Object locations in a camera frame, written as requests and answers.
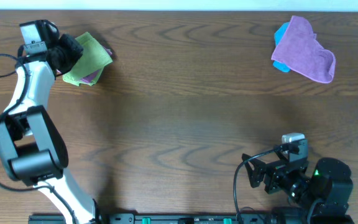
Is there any light green microfiber cloth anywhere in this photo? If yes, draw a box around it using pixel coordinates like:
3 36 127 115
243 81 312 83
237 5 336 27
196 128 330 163
63 32 113 85

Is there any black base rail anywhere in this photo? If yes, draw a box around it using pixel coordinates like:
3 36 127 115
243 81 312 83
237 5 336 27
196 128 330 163
28 212 356 224

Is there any blue cloth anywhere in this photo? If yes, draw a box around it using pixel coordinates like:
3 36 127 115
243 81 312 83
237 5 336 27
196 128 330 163
273 22 290 73

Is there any right black cable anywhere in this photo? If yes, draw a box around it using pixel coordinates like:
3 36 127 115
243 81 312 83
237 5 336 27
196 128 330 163
232 146 291 224

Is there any folded green cloth under purple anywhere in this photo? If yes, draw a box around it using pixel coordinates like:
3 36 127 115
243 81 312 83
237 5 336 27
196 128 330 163
63 68 103 86

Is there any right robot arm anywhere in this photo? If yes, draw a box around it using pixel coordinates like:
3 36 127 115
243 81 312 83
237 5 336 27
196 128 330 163
242 154 354 224

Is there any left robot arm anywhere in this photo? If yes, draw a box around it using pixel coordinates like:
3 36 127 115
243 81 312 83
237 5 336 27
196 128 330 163
0 20 105 223

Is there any large purple cloth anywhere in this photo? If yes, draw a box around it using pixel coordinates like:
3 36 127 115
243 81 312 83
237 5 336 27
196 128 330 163
271 16 336 84

